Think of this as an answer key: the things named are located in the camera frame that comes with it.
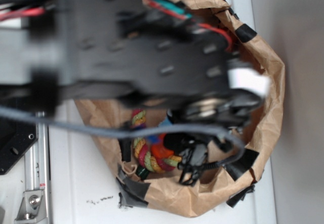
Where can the aluminium extrusion rail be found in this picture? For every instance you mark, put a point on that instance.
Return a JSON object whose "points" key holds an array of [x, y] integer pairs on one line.
{"points": [[37, 167]]}

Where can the multicolour braided rope toy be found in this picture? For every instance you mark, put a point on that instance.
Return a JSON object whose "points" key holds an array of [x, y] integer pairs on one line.
{"points": [[142, 151]]}

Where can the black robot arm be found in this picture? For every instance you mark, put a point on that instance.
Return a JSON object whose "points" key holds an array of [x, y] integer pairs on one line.
{"points": [[68, 49]]}

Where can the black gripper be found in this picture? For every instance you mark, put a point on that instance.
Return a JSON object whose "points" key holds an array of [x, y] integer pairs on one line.
{"points": [[173, 60]]}

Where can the metal corner bracket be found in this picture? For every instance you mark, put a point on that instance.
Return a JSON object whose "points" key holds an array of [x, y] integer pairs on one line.
{"points": [[33, 208]]}

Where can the blue sponge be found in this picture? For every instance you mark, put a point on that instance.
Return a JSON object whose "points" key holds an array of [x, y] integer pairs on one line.
{"points": [[165, 122]]}

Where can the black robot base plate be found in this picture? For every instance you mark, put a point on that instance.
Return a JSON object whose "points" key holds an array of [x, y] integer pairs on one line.
{"points": [[16, 140]]}

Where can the brown paper bag bin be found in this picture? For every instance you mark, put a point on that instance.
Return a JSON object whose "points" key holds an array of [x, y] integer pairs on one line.
{"points": [[162, 191]]}

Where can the orange plastic carrot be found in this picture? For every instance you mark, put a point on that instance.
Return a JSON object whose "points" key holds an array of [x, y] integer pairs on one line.
{"points": [[157, 146]]}

